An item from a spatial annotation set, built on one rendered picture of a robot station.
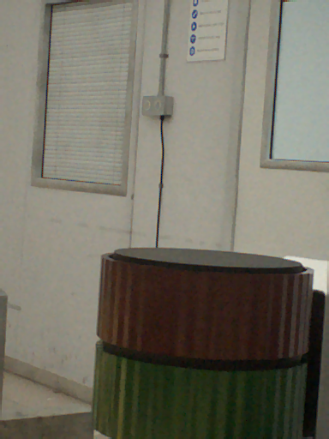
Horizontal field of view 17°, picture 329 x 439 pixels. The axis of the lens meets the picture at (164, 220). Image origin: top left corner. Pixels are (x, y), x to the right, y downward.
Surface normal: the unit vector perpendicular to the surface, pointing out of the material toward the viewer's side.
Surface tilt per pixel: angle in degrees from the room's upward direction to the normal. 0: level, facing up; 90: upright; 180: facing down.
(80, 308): 90
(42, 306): 90
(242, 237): 90
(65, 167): 90
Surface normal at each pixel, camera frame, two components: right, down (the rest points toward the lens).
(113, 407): -0.76, -0.01
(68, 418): 0.59, 0.08
